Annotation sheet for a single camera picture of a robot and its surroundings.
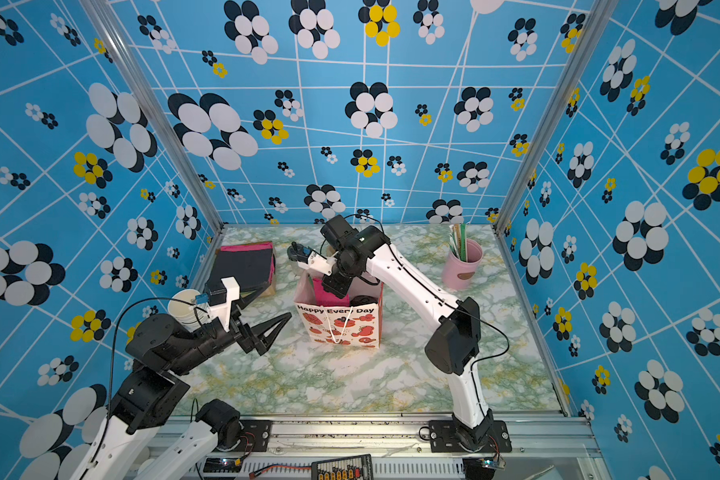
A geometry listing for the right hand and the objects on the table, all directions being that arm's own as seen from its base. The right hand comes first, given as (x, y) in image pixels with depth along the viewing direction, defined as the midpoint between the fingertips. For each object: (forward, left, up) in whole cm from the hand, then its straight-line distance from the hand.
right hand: (330, 285), depth 80 cm
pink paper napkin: (-4, +2, 0) cm, 4 cm away
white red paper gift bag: (-11, -6, -3) cm, 13 cm away
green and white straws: (+19, -38, -3) cm, 43 cm away
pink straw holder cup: (+11, -39, -11) cm, 42 cm away
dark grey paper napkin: (+17, +32, -15) cm, 39 cm away
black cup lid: (-1, -8, -6) cm, 10 cm away
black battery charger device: (-39, -6, -19) cm, 44 cm away
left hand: (-15, +7, +17) cm, 24 cm away
